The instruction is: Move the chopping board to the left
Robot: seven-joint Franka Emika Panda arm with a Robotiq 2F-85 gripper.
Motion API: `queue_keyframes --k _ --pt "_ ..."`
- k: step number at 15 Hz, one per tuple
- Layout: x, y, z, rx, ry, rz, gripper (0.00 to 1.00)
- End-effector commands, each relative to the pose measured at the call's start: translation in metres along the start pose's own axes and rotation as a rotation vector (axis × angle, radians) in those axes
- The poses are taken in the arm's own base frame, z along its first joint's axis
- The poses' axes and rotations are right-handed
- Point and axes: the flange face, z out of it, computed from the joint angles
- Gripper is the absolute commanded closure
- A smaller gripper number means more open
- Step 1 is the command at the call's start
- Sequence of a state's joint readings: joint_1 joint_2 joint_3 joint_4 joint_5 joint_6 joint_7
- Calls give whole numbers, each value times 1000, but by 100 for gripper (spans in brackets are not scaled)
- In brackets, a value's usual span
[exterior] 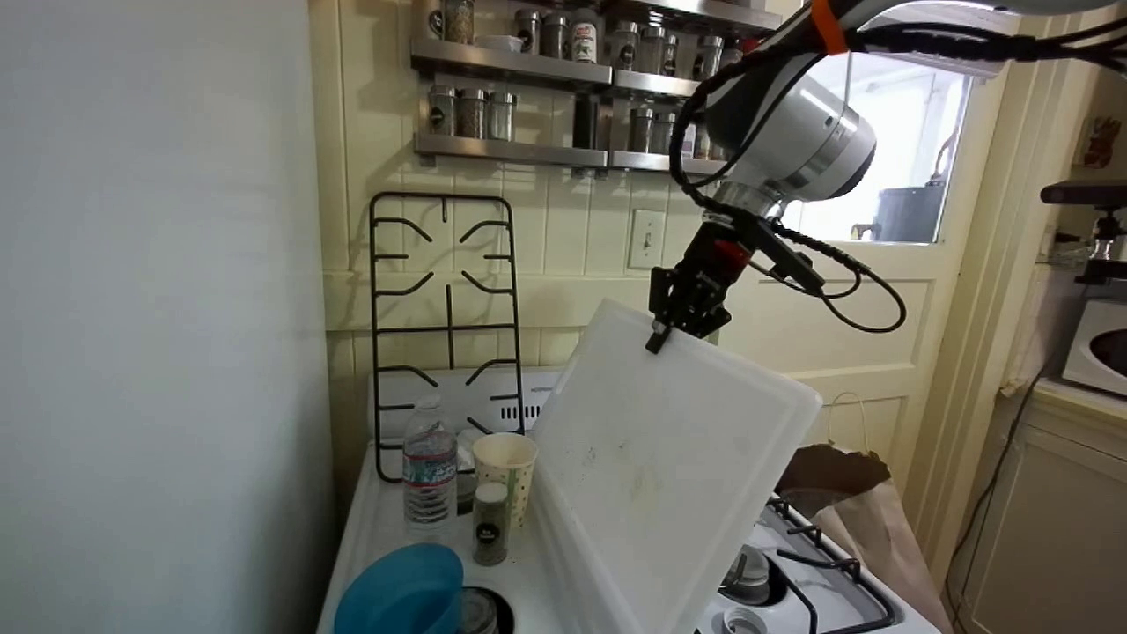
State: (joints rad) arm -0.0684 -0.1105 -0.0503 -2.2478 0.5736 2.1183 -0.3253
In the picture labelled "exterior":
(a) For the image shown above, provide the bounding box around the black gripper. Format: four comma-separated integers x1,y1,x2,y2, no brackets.
646,222,751,357

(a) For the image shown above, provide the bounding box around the white plastic chopping board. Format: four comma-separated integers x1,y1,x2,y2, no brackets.
531,302,822,634

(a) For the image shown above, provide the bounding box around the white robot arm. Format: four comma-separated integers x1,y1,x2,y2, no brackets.
646,0,1123,353

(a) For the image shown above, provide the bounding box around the white paper cup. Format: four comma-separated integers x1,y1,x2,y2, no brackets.
472,435,539,527

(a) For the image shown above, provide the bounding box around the black loose stove grate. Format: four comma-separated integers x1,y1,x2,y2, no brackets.
365,191,529,484

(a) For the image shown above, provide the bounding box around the brown paper bag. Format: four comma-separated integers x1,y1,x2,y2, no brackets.
775,443,954,634

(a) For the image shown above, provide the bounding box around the metal spice rack shelf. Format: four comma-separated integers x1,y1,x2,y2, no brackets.
409,0,783,174

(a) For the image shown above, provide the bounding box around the white gas stove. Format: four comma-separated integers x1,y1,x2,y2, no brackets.
318,368,938,634

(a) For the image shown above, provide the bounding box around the small grey shaker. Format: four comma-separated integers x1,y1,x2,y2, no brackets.
472,484,507,566

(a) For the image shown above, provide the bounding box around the clear plastic water bottle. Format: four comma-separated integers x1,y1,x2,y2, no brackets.
402,402,457,530

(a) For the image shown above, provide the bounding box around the black front stove grate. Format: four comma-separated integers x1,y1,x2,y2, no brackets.
700,498,907,634

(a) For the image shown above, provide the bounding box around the blue plastic bowl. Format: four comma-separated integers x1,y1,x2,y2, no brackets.
330,543,466,634

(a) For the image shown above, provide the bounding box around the white microwave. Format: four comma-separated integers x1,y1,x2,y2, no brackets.
1062,299,1127,400

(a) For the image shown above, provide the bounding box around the white refrigerator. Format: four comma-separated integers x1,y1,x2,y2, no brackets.
0,0,335,634

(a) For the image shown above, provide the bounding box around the white light switch plate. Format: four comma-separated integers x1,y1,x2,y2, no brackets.
626,208,666,273

